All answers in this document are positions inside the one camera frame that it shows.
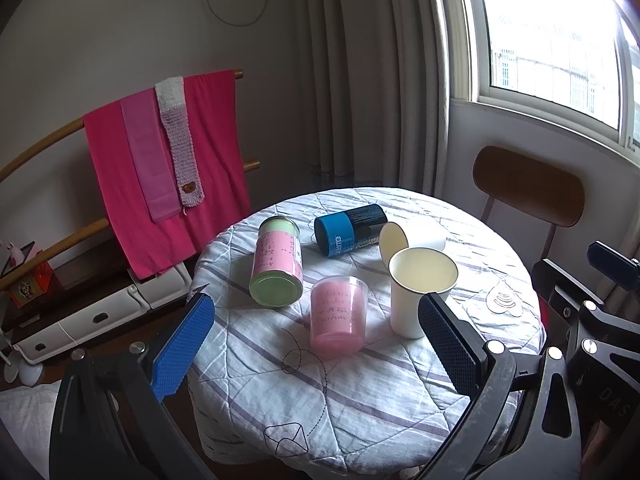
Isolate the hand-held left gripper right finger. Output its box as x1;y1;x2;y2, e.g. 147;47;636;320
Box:
417;291;586;480

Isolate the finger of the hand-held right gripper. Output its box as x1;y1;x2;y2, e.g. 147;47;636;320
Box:
587;241;640;292
531;259;608;356

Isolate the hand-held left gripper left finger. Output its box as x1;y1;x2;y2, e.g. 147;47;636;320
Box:
49;292;221;480

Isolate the white paper cup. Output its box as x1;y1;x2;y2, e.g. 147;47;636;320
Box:
388;247;460;339
378;217;447;268

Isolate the pink plastic cup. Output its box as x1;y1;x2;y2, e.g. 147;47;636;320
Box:
309;275;370;359

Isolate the white drawer cabinet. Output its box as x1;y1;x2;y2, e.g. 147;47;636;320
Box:
12;260;193;363

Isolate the wooden chair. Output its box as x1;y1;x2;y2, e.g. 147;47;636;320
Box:
472;146;586;266

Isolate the striped quilted tablecloth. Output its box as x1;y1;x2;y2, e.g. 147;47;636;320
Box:
187;187;548;471

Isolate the green and pink can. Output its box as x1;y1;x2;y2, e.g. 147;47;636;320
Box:
248;215;305;309

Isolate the blue and black can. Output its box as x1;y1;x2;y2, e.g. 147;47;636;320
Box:
313;204;388;258

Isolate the orange tissue box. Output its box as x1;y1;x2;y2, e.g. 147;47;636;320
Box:
7;262;56;308

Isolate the light pink towel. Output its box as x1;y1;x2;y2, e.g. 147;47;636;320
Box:
120;91;182;222

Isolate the magenta towel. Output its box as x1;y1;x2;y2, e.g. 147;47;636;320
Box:
82;71;252;281

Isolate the knitted lilac scarf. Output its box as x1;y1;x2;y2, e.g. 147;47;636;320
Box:
154;76;204;209

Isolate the wooden towel rack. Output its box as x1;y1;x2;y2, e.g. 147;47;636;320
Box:
0;70;261;291

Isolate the window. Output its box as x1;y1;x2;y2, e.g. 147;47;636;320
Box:
440;0;640;161

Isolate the grey curtain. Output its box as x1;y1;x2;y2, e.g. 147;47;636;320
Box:
290;0;451;211

